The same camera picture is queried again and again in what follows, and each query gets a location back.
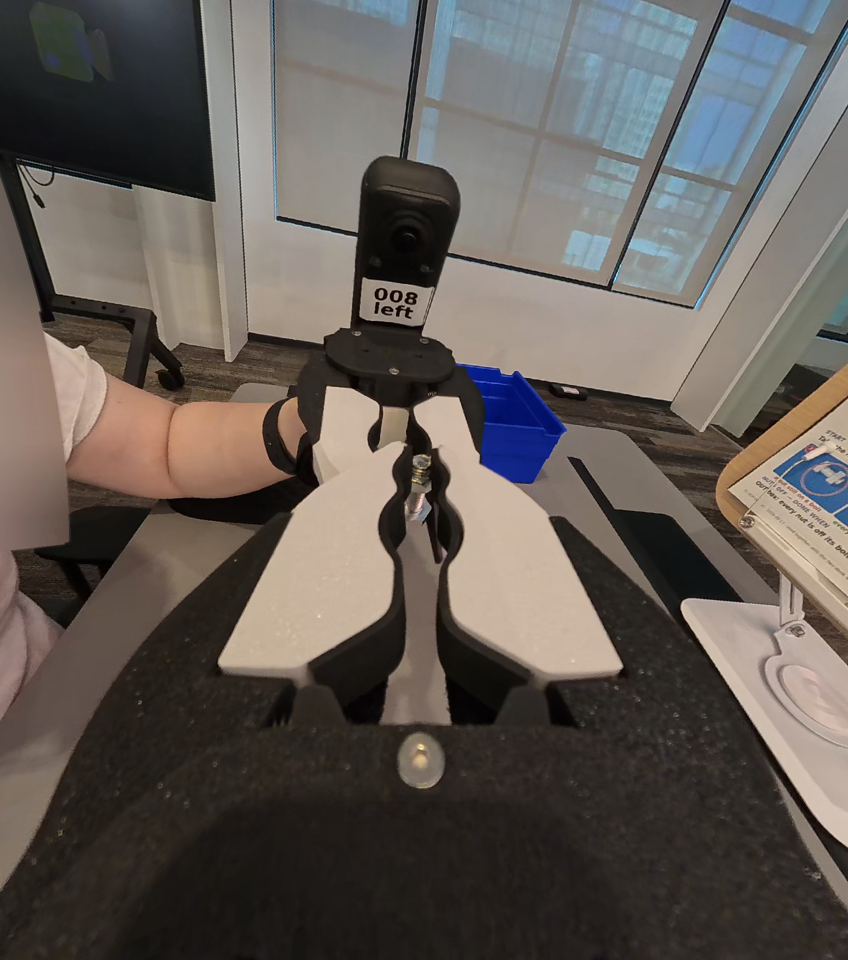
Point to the black office chair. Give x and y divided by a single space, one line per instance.
94 529

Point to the black wall monitor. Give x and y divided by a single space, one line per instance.
94 90

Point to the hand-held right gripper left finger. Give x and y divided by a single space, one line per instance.
319 592

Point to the small dark floor device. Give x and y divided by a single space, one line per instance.
568 390

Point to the blue plastic bin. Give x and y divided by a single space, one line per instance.
521 435

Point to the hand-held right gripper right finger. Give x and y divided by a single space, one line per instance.
536 600

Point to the white book stand base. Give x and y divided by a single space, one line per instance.
754 712

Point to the black rolling monitor stand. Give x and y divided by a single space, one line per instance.
139 330

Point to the instruction sheet on wooden stand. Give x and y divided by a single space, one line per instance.
769 450

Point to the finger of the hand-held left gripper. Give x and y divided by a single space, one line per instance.
345 435
450 427

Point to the flanged steel bolt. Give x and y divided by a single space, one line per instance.
418 504

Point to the black wristband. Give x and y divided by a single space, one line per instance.
274 442

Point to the printed instruction sheet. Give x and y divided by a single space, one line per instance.
844 510

